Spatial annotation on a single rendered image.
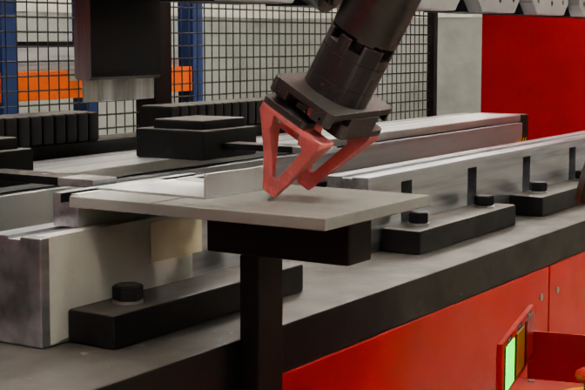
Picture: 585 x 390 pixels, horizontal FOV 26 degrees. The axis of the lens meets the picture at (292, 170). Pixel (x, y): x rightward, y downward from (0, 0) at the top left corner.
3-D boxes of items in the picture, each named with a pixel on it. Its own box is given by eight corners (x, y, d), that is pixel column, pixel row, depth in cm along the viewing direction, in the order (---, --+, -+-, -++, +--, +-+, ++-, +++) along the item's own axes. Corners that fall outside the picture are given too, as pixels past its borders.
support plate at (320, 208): (325, 231, 97) (325, 218, 97) (69, 207, 111) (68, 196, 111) (430, 205, 112) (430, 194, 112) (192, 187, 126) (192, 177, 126)
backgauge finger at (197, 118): (304, 167, 151) (304, 125, 151) (135, 157, 165) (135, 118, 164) (354, 159, 161) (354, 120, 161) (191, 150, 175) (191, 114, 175)
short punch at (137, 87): (91, 103, 114) (90, -4, 113) (75, 102, 115) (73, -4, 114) (161, 98, 122) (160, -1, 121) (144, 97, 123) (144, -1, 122)
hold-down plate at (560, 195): (542, 217, 188) (542, 197, 188) (508, 214, 191) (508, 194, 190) (608, 196, 213) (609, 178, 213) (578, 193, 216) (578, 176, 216)
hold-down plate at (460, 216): (420, 255, 154) (420, 231, 154) (380, 251, 157) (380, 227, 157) (515, 225, 180) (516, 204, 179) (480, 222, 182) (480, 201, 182)
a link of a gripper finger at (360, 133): (244, 171, 109) (289, 77, 106) (289, 163, 115) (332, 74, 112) (301, 215, 107) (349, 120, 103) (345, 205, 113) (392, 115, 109)
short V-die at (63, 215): (78, 227, 113) (77, 194, 112) (53, 225, 114) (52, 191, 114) (211, 203, 129) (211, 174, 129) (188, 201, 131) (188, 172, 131)
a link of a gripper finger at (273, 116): (225, 173, 107) (271, 78, 104) (272, 165, 113) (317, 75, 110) (283, 219, 104) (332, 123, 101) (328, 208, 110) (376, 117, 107)
